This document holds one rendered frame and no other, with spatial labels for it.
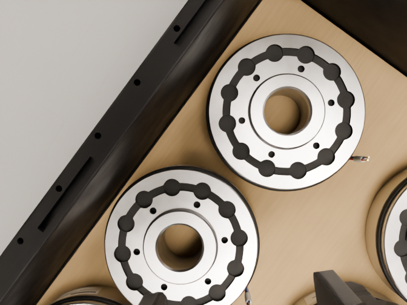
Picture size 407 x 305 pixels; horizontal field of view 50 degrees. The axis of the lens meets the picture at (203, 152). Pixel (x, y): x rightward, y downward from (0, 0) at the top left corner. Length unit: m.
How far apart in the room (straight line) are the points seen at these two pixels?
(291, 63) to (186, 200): 0.11
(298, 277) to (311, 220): 0.04
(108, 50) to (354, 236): 0.30
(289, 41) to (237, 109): 0.05
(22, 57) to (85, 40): 0.07
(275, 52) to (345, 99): 0.05
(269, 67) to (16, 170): 0.30
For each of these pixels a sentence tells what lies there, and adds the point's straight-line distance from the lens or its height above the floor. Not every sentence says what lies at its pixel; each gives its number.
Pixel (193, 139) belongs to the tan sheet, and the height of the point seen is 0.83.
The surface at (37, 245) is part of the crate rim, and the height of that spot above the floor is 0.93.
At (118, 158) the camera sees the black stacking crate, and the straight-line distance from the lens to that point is 0.25.
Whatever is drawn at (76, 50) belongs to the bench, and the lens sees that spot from 0.48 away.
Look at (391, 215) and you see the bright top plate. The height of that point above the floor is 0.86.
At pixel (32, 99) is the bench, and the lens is 0.49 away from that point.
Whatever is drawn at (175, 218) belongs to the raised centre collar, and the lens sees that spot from 0.28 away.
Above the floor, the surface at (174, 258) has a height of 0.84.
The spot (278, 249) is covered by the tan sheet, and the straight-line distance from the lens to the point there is 0.32.
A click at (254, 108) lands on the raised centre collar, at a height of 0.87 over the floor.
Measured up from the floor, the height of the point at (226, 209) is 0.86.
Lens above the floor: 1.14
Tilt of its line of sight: 87 degrees down
